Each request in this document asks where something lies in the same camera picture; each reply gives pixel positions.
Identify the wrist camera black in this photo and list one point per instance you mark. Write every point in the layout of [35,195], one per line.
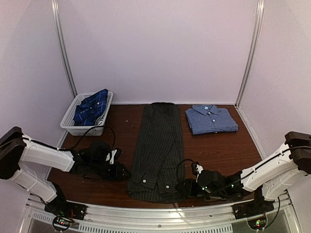
[208,180]
[101,152]

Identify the left round controller board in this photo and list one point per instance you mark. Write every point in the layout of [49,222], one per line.
[60,223]

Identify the black pinstriped long sleeve shirt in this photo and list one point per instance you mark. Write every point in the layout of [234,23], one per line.
[157,155]

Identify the aluminium front rail base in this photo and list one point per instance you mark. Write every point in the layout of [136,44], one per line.
[205,219]

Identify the dark blue plaid shirt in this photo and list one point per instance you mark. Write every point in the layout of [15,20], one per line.
[90,109]

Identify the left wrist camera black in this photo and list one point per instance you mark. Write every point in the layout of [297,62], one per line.
[101,152]

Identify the round controller board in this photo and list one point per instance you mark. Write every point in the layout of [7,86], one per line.
[257,223]
[60,223]

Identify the right round controller board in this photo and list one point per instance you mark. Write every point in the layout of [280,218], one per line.
[257,223]

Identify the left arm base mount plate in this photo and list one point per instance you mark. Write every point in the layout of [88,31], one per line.
[66,209]

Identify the left aluminium frame post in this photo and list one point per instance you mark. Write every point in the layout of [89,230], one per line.
[62,46]

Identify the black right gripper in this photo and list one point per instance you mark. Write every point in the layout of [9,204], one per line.
[189,190]

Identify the right aluminium frame post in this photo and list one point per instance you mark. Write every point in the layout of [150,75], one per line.
[252,50]

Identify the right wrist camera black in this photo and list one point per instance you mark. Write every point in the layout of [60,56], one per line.
[208,180]

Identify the light blue checked folded shirt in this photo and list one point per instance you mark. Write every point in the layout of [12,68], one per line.
[203,119]

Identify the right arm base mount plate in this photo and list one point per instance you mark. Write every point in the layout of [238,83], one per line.
[252,208]

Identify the aluminium frame post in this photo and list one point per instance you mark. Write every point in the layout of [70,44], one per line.
[62,46]
[252,50]

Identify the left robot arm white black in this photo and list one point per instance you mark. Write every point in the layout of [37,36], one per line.
[19,154]

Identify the white plastic laundry basket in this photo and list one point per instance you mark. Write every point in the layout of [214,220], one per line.
[95,130]

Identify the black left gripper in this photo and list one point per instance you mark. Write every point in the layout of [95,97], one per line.
[117,173]

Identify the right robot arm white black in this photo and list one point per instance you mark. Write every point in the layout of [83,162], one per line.
[290,162]

